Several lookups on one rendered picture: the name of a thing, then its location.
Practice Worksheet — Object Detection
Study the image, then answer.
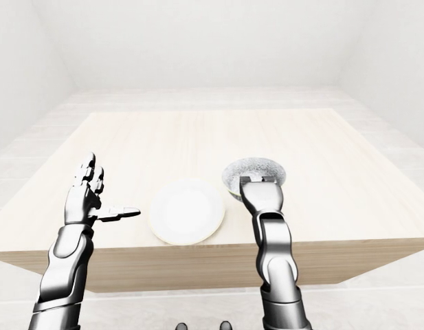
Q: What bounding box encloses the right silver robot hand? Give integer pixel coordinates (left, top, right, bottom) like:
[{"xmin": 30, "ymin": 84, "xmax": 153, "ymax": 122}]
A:
[{"xmin": 238, "ymin": 175, "xmax": 285, "ymax": 217}]

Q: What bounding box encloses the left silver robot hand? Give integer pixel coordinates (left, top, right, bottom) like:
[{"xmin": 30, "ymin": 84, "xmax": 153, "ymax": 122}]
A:
[{"xmin": 64, "ymin": 151, "xmax": 142, "ymax": 227}]

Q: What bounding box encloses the patterned grey bowl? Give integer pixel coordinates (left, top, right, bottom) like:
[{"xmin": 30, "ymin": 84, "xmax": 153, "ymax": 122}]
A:
[{"xmin": 221, "ymin": 156, "xmax": 287, "ymax": 199}]

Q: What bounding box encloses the white round plate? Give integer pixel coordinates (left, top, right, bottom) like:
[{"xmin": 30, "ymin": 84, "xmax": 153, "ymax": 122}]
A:
[{"xmin": 148, "ymin": 177, "xmax": 227, "ymax": 246}]

